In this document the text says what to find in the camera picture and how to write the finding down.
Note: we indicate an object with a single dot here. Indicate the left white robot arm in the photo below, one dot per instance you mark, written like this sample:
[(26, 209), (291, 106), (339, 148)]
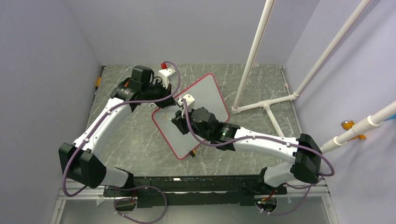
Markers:
[(80, 160)]

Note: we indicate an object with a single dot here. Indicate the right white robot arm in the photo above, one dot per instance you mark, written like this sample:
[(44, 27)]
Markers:
[(301, 156)]

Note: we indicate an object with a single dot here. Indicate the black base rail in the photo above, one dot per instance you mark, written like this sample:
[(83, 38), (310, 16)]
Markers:
[(243, 190)]

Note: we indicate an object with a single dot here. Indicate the orange tool at edge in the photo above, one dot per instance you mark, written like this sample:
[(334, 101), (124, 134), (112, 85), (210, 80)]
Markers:
[(98, 83)]

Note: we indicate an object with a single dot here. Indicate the red-framed whiteboard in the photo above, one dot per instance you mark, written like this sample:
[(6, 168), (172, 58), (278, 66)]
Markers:
[(207, 94)]

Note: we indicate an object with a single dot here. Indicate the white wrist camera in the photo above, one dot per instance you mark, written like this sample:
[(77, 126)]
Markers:
[(165, 73), (186, 102)]

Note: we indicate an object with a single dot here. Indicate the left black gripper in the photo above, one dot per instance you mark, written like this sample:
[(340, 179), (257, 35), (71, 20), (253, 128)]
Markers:
[(166, 92)]

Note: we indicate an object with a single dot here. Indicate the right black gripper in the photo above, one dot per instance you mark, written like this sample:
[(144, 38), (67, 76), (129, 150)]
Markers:
[(180, 121)]

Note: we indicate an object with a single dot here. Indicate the white PVC pipe right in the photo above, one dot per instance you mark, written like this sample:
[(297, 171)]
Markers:
[(369, 123)]

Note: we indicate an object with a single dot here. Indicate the white PVC pipe frame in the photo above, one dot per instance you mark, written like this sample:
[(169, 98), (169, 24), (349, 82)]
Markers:
[(280, 26)]

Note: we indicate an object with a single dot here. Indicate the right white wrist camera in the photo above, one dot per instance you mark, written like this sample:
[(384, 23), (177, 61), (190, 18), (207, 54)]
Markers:
[(186, 102)]

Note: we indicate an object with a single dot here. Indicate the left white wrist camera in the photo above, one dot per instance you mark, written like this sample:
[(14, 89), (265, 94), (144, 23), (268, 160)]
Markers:
[(165, 73)]

